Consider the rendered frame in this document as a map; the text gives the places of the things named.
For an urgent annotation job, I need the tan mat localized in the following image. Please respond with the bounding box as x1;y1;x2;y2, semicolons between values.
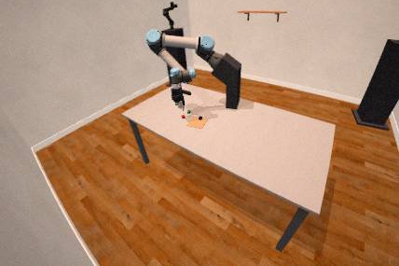
186;117;207;129

